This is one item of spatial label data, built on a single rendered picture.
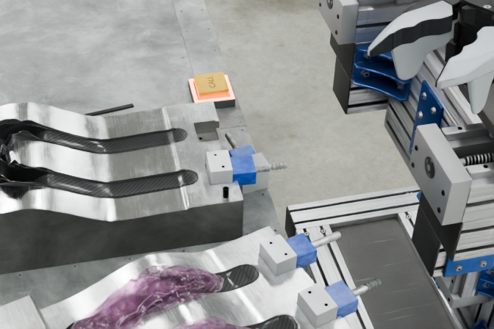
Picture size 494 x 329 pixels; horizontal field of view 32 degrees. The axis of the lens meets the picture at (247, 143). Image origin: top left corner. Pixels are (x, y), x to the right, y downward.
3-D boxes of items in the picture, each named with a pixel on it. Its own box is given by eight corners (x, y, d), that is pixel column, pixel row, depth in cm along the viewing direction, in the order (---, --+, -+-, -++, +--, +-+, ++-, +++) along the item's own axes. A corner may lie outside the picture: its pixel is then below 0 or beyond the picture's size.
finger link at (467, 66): (469, 146, 65) (513, 90, 71) (475, 79, 62) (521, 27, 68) (431, 135, 67) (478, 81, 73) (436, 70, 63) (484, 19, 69)
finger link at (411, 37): (369, 103, 71) (462, 75, 74) (370, 40, 68) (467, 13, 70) (351, 87, 73) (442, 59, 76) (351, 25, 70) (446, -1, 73)
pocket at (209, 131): (218, 136, 152) (218, 120, 149) (224, 155, 148) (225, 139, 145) (193, 139, 151) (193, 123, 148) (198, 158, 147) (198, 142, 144)
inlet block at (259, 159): (240, 120, 155) (240, 142, 159) (215, 125, 153) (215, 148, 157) (270, 164, 146) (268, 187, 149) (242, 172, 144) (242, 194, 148)
